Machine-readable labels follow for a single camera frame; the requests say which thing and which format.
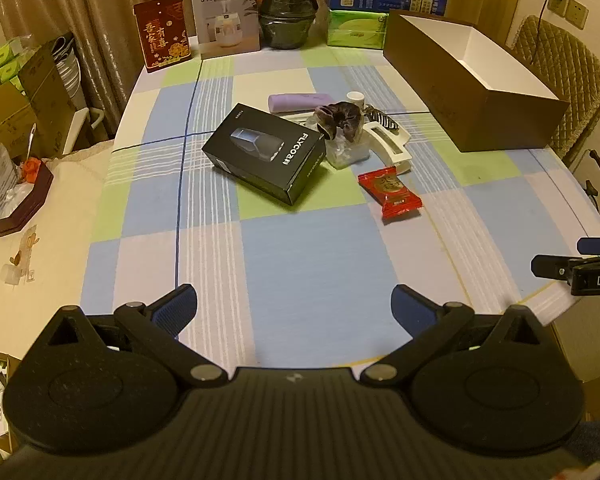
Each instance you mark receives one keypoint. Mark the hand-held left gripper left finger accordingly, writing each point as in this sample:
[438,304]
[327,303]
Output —
[177,306]

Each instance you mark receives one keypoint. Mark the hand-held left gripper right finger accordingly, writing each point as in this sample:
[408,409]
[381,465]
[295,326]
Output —
[410,310]

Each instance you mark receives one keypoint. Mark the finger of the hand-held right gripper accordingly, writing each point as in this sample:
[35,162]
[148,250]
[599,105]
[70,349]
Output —
[555,266]
[597,246]

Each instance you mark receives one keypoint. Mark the brown cardboard box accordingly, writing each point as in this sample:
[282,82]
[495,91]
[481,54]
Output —
[460,105]

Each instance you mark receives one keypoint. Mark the leopard print hair clip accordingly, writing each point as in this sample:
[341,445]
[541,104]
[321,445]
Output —
[382,119]

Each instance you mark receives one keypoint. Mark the purple tube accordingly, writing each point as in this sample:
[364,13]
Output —
[295,102]

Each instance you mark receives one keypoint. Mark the checkered tablecloth desktop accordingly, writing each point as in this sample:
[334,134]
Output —
[290,260]

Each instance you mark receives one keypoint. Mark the red snack packet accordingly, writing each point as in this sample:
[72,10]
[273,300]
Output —
[390,191]

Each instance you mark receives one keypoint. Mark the cream cloth side table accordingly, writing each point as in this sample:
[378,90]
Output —
[55,270]

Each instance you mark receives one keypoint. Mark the white plastic holder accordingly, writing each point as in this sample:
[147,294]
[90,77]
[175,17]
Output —
[392,152]

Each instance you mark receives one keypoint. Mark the clear box of floss picks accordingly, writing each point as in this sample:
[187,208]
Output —
[347,152]

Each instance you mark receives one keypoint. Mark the small white container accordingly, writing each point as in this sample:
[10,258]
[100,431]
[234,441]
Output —
[10,275]

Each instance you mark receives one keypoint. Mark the black product box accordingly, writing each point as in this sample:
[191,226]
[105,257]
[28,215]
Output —
[260,152]

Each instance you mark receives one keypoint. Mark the quilted cover chair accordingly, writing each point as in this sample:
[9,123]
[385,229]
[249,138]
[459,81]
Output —
[565,70]

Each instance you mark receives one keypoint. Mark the dark red tray box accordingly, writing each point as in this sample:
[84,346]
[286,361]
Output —
[27,205]

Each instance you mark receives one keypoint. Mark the dark hair scrunchie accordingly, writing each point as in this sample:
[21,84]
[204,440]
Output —
[340,117]

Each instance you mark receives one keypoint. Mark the small white bottle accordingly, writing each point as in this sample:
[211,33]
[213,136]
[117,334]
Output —
[355,100]

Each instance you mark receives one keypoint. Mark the brown cardboard carton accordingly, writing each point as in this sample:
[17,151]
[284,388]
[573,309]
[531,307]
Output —
[35,110]

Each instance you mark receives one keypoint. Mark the stack of metal bowls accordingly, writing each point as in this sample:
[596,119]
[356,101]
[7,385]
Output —
[67,67]

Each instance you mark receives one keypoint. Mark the red gift box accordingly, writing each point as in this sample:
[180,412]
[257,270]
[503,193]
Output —
[162,35]

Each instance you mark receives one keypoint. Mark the green tissue pack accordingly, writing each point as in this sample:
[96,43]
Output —
[357,30]

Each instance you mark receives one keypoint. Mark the white humidifier box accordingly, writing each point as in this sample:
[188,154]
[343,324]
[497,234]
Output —
[225,15]

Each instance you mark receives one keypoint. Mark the light green tissue packs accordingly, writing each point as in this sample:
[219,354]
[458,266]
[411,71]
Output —
[10,60]

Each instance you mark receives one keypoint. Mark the beige curtain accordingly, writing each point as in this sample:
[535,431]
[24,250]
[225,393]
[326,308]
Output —
[105,5]

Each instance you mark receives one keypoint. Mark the dark green jar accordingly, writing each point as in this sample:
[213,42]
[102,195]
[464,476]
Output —
[287,10]

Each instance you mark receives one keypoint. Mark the wall socket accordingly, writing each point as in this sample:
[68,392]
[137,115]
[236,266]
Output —
[558,1]

